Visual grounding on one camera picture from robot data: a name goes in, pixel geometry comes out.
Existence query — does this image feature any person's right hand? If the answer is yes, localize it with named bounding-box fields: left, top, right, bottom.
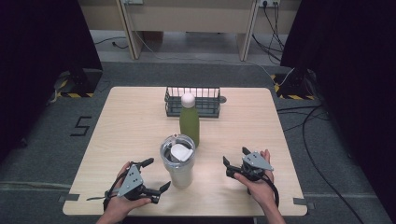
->
left=233, top=148, right=276, bottom=208

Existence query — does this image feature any person's left hand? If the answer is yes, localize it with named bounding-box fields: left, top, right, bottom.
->
left=104, top=161, right=153, bottom=218

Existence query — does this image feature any green bottle with white cap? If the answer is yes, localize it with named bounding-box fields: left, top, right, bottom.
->
left=178, top=92, right=201, bottom=148

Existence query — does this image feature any right hand-held gripper black cable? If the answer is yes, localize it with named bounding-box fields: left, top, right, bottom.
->
left=247, top=175, right=280, bottom=208

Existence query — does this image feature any bundle of black cables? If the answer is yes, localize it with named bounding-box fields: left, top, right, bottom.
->
left=251, top=2, right=286, bottom=64

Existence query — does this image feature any hand-held gripper black cable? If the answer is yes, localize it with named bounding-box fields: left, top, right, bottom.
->
left=86, top=169, right=129, bottom=210
left=247, top=175, right=280, bottom=208

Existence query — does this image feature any black stand base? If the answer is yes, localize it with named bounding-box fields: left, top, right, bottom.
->
left=274, top=68, right=316, bottom=98
left=68, top=67, right=104, bottom=95

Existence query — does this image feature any dark wire basket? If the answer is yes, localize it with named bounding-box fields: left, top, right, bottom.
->
left=163, top=86, right=222, bottom=119

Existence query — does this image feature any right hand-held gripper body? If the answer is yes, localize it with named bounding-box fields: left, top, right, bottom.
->
left=226, top=151, right=275, bottom=182

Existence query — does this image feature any long black floor cable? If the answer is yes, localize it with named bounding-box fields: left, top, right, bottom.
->
left=276, top=105, right=366, bottom=224

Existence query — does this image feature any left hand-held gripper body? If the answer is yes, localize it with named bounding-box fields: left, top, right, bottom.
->
left=104, top=161, right=163, bottom=204

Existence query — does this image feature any yellow black hazard tape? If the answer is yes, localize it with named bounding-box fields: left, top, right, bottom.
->
left=55, top=78, right=95, bottom=99
left=270, top=74, right=316, bottom=101

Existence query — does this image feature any short black floor cable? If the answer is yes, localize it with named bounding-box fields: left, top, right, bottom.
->
left=93, top=36, right=129, bottom=50

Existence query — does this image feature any grey tape strip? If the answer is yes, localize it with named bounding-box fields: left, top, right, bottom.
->
left=292, top=197, right=316, bottom=210
left=58, top=193, right=81, bottom=203

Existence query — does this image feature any left hand-held gripper black cable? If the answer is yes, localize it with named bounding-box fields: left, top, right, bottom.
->
left=86, top=169, right=129, bottom=210

